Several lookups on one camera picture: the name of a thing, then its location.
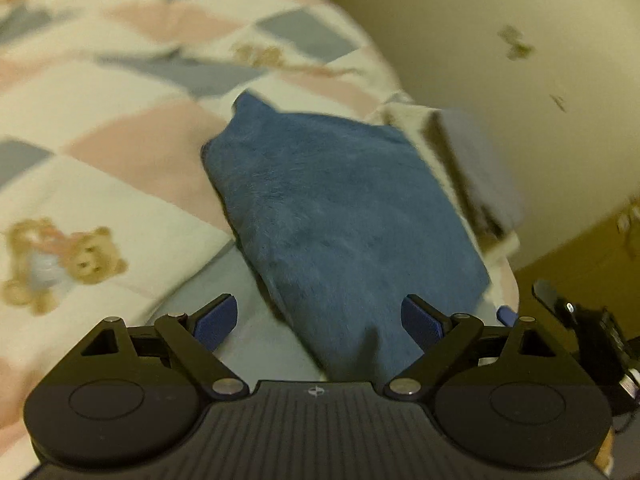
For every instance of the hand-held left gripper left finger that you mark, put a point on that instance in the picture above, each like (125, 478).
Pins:
(217, 319)

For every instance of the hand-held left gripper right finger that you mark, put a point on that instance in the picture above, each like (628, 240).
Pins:
(420, 321)

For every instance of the patchwork teddy bear quilt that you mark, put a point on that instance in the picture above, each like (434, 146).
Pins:
(100, 110)

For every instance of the blue fuzzy cloth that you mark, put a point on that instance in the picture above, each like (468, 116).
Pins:
(340, 220)

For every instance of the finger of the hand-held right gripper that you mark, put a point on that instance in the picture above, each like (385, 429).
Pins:
(547, 296)
(506, 316)

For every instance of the grey folded cloth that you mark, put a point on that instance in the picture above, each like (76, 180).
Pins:
(480, 160)

